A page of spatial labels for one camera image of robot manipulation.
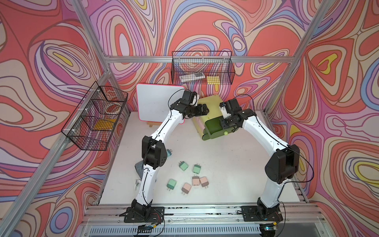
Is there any green plug upper left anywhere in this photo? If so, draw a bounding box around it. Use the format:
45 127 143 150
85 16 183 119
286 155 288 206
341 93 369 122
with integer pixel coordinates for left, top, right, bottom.
179 161 189 171

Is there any grey remote in back basket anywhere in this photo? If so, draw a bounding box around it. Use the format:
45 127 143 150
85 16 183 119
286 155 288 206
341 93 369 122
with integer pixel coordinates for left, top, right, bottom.
179 72 205 83

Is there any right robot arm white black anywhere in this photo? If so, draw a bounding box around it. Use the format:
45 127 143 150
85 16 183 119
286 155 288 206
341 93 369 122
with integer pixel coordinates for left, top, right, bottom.
219 99 300 219

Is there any pink plug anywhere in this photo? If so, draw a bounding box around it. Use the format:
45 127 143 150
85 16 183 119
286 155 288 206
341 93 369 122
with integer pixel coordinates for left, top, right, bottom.
199 176 209 188
181 183 192 195
192 176 200 186

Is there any yellow sponge in back basket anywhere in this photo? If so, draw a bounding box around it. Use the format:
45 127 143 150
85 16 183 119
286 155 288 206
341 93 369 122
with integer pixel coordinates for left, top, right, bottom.
206 76 221 85

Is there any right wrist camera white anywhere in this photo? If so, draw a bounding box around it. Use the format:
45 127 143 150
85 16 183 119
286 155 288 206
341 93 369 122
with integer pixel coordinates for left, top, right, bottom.
220 106 230 119

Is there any green plug lower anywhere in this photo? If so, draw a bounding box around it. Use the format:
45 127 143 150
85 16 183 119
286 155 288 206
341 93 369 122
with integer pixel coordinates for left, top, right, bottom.
166 179 177 191

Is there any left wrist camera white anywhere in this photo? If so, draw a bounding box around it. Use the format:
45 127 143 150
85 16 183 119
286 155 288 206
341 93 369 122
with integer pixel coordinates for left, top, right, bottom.
189 92 198 106

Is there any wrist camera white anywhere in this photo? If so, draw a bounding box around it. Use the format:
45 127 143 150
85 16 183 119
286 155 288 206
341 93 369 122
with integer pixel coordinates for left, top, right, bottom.
189 92 198 106
220 106 230 119

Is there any pink plug middle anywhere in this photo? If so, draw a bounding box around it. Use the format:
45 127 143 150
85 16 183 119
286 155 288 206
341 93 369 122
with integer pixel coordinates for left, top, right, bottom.
192 176 200 186

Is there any white clip on table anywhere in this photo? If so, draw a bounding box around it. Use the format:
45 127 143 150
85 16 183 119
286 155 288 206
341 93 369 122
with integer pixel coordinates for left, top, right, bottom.
134 179 141 191

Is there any black wire basket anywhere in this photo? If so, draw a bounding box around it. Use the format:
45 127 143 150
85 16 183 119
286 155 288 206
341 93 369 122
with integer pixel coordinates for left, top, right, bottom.
171 49 235 86
61 82 128 151

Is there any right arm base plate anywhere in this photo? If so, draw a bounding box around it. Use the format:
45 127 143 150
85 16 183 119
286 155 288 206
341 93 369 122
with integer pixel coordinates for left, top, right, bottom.
241 204 283 223

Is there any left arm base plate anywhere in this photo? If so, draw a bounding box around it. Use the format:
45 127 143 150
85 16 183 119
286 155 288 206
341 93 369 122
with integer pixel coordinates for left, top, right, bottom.
123 206 165 224

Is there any green plug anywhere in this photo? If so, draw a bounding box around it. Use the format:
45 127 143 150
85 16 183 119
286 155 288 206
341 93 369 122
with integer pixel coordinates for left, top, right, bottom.
166 179 177 191
192 165 201 174
179 161 189 171

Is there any yellow green drawer cabinet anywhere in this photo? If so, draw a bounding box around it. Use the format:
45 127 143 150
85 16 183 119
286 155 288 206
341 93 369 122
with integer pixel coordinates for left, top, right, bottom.
191 95 223 138

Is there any pink plug right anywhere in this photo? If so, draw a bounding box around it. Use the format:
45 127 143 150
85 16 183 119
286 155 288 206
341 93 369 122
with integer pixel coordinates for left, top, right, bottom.
199 176 209 188

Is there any back black wire basket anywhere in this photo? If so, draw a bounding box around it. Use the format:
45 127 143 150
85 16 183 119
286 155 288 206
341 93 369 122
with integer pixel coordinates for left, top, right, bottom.
171 49 235 86

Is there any left black wire basket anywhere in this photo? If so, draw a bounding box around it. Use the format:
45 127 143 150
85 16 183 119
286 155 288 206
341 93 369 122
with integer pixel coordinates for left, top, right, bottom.
61 82 128 151

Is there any yellow item in left basket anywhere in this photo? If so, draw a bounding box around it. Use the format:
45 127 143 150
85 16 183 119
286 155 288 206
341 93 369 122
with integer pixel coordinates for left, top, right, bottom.
92 119 116 131

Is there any grey felt eraser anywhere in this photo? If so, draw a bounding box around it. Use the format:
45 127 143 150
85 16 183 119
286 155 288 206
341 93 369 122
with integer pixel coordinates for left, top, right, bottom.
135 161 144 178

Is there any teal plug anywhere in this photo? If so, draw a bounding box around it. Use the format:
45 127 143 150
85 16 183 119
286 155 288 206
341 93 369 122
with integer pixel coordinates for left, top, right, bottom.
166 149 172 157

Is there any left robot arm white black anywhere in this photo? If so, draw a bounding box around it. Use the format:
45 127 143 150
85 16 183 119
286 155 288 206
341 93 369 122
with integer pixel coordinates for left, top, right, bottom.
131 89 209 216

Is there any pink framed whiteboard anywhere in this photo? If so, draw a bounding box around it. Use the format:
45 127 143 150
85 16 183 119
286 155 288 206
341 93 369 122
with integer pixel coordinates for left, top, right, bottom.
136 84 185 122

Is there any green plug upper right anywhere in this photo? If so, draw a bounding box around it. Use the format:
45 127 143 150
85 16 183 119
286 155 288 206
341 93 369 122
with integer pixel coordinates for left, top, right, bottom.
192 165 201 174

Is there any pink plug lower left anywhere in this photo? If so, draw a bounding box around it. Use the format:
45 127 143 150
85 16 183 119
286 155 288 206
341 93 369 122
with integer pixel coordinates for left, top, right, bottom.
181 183 192 195

